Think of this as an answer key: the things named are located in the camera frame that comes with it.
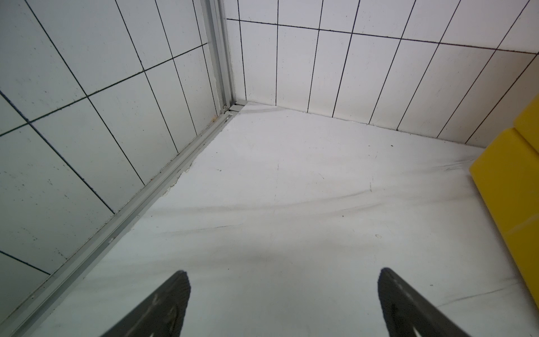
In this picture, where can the yellow plastic drawer cabinet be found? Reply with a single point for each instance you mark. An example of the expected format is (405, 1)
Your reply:
(506, 175)

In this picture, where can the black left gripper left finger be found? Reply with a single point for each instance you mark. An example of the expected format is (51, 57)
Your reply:
(162, 313)

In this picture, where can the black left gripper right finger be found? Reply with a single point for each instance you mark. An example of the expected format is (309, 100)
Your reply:
(408, 313)

